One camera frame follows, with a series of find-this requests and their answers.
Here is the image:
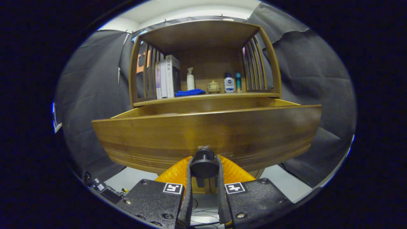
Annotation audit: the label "white pump bottle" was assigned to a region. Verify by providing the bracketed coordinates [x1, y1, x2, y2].
[187, 67, 195, 91]

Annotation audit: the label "beige lidded tea cup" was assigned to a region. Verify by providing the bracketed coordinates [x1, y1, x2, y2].
[206, 80, 221, 94]

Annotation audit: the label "blue folded cloth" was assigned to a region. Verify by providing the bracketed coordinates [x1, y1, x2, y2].
[175, 89, 206, 97]

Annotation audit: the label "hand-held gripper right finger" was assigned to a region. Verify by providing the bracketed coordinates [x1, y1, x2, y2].
[216, 155, 294, 229]

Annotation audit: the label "white book with dark cover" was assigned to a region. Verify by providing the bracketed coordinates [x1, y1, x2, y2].
[165, 55, 181, 98]

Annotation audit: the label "wooden countertop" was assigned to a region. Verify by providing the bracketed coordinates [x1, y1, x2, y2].
[133, 92, 280, 107]

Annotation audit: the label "wooden drawer with black knob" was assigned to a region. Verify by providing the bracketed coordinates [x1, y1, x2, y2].
[92, 97, 322, 180]

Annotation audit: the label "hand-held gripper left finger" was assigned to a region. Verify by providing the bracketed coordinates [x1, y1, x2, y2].
[116, 156, 195, 229]

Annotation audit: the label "black power strip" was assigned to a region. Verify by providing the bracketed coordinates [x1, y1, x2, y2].
[84, 172, 123, 204]

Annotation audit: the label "white lotion bottle blue cap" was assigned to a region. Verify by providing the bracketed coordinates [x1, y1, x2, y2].
[224, 73, 235, 93]

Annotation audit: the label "wooden cabinet with slatted hutch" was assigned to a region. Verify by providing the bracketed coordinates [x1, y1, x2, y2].
[128, 20, 282, 194]

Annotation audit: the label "thin black floor cables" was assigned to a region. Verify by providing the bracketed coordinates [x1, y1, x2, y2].
[191, 197, 223, 229]

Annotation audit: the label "lavender book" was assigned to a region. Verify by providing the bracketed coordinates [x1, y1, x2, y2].
[155, 62, 162, 99]

